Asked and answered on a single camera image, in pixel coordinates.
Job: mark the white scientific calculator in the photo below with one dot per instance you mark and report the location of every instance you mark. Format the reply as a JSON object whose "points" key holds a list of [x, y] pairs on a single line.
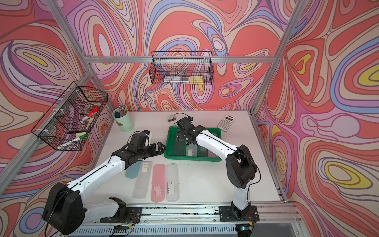
{"points": [[226, 123]]}

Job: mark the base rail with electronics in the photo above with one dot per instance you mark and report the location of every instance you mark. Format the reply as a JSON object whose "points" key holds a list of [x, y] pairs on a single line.
{"points": [[202, 220]]}

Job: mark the red marker in basket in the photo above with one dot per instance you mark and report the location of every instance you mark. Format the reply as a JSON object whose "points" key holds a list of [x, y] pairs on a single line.
{"points": [[92, 113]]}

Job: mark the yellow box in basket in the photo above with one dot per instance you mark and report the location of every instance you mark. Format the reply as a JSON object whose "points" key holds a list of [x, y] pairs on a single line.
{"points": [[196, 80]]}

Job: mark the clear frosted pencil case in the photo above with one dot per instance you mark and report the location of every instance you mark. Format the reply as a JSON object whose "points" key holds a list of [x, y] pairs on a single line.
{"points": [[143, 180]]}

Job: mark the grey-pink translucent pencil case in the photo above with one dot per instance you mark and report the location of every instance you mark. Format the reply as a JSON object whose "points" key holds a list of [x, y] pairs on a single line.
{"points": [[211, 155]]}

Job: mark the green plastic storage tray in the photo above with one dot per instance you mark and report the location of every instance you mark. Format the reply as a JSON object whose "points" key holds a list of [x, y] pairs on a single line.
{"points": [[174, 135]]}

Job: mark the frosted white pencil case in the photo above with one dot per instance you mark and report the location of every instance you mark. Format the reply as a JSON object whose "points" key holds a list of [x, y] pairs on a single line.
{"points": [[191, 150]]}

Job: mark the dark green translucent pencil case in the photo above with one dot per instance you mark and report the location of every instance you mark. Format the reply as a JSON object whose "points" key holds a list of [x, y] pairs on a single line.
{"points": [[202, 152]]}

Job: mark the teal pencil case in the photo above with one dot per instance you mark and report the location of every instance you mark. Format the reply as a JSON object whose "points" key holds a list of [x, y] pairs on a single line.
{"points": [[133, 170]]}

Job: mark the clear box in basket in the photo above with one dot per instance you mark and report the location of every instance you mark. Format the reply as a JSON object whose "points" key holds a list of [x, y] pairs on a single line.
{"points": [[176, 80]]}

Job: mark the pink pencil case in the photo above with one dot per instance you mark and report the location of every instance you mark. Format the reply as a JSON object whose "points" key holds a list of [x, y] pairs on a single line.
{"points": [[158, 183]]}

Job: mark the green white marker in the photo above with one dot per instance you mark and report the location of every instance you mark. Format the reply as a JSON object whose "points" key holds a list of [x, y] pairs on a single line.
{"points": [[72, 142]]}

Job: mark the white translucent pencil case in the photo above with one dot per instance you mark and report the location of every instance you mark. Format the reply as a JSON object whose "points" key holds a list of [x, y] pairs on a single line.
{"points": [[172, 183]]}

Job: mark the wire basket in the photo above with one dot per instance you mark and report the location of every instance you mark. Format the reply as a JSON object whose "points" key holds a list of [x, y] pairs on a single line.
{"points": [[181, 63], [64, 122]]}

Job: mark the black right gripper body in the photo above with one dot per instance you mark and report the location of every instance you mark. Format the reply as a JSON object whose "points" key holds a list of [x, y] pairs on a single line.
{"points": [[181, 136]]}

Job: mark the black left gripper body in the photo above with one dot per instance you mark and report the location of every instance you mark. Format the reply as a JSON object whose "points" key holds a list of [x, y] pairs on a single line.
{"points": [[144, 153]]}

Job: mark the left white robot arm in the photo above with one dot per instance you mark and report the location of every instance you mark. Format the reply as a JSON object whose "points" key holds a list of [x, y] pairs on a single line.
{"points": [[66, 210]]}

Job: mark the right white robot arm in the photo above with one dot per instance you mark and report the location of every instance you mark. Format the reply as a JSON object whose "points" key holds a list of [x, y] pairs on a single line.
{"points": [[240, 166]]}

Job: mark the green pen cup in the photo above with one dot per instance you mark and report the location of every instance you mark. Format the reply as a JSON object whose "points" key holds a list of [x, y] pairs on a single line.
{"points": [[123, 118]]}

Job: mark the back wire basket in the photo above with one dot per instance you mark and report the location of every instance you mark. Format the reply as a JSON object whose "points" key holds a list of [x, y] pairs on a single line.
{"points": [[181, 63]]}

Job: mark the left wire basket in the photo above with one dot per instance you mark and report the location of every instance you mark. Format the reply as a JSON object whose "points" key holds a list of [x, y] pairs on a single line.
{"points": [[64, 122]]}

